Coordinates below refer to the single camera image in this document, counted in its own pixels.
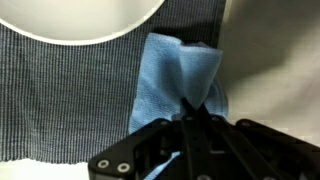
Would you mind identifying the blue towel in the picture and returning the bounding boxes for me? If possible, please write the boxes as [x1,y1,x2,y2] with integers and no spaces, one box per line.
[128,32,229,180]

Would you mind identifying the dark blue placemat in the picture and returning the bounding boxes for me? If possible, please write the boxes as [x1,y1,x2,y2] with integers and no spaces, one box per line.
[0,0,226,164]

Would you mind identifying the white plate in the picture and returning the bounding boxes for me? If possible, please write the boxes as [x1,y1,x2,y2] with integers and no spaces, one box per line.
[0,0,166,46]

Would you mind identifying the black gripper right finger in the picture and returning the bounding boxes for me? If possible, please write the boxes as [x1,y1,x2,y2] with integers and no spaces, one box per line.
[197,105,320,180]

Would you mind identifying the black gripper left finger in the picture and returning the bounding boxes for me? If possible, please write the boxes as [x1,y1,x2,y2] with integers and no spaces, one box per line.
[88,99,207,180]

